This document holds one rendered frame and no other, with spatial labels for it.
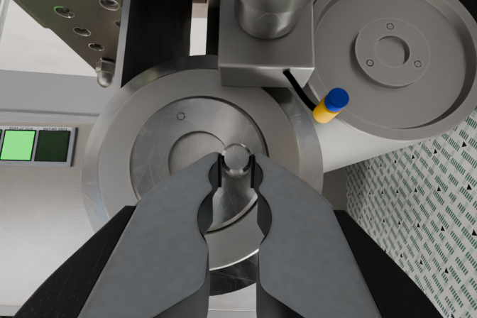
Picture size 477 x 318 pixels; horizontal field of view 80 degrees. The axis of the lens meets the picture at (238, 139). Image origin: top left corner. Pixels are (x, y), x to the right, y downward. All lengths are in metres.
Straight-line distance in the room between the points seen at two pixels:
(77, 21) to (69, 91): 3.05
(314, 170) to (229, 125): 0.06
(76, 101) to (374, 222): 3.29
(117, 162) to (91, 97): 3.26
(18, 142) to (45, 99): 2.97
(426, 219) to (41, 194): 0.55
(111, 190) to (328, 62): 0.15
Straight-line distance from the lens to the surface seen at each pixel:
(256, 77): 0.16
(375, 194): 0.36
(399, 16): 0.24
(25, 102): 3.66
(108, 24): 0.48
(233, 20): 0.16
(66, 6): 0.46
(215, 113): 0.16
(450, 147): 0.26
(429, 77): 0.23
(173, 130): 0.16
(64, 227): 0.57
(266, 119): 0.17
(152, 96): 0.18
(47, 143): 0.60
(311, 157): 0.18
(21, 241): 0.61
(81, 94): 3.47
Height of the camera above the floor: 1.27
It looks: 12 degrees down
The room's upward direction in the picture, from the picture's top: 179 degrees counter-clockwise
